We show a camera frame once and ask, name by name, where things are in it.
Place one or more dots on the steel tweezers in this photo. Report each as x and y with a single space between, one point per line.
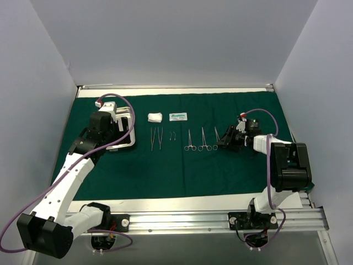
153 134
160 137

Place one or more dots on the aluminium back frame rail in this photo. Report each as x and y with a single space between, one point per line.
167 86

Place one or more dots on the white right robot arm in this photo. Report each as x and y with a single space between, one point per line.
287 164

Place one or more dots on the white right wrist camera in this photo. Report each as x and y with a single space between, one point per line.
241 123

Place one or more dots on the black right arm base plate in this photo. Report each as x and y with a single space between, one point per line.
243 221

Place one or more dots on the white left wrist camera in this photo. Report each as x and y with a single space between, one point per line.
109 107

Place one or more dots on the steel hemostat clamp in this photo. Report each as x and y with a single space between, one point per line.
190 146
204 145

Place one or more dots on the steel surgical scissors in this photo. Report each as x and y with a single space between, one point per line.
217 138

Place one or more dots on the stainless steel instrument tray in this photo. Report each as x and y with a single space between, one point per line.
121 146

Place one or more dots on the white gauze pad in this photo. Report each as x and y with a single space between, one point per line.
155 117

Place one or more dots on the white green labelled packet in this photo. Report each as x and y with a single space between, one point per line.
178 117

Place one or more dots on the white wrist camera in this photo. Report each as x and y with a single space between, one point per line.
241 123
109 107

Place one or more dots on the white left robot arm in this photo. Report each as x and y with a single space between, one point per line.
47 229

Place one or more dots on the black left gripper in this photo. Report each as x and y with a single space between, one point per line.
109 132

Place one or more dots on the aluminium front frame rail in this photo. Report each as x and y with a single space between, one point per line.
201 222

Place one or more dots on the dark green surgical drape cloth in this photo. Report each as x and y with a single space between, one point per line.
139 173

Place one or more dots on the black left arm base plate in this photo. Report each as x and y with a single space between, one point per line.
119 222

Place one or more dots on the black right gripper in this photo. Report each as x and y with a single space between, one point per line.
233 136

